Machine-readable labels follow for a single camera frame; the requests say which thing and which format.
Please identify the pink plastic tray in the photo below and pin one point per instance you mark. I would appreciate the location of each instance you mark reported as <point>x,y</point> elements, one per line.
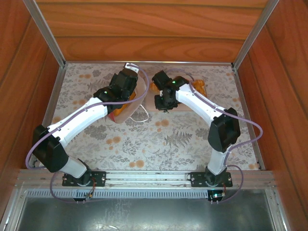
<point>150,103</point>

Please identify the red and white paper bag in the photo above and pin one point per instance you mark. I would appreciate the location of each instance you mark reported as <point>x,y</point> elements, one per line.
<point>132,108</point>

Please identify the tan fake bread loaf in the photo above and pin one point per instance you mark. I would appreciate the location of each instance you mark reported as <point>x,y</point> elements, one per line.
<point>119,111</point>

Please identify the brown fake croissant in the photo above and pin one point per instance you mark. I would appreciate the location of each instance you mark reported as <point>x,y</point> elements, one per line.
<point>183,77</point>

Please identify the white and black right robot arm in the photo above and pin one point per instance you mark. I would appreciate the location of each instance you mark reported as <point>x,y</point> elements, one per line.
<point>192,98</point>

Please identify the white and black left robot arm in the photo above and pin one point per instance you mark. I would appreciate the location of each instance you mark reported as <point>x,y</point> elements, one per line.
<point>79,120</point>

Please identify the floral table mat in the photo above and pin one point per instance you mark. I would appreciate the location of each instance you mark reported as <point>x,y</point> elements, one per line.
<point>144,144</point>

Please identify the small circuit board green light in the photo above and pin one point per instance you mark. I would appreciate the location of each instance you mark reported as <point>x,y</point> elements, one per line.
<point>216,195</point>

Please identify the grey metal sheet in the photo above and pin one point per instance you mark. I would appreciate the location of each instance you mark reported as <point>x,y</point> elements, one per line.
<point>144,214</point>

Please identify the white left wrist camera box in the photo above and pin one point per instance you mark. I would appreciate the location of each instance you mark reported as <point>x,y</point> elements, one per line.
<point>131,67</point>

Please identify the aluminium back frame rail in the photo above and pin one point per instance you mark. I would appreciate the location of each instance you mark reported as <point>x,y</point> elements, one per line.
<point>168,62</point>

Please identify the aluminium side frame rail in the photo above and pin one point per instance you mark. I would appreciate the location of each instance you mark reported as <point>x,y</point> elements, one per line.
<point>239,84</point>
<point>57,86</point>

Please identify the aluminium mounting rail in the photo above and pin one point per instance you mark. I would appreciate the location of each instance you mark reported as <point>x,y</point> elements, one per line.
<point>144,176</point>

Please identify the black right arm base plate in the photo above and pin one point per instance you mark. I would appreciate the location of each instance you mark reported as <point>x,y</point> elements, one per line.
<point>197,179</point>

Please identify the aluminium frame post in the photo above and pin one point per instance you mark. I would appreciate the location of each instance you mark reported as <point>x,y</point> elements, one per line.
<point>45,31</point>
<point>255,33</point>

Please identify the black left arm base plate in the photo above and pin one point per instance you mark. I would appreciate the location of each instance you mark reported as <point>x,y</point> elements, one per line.
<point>98,178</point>

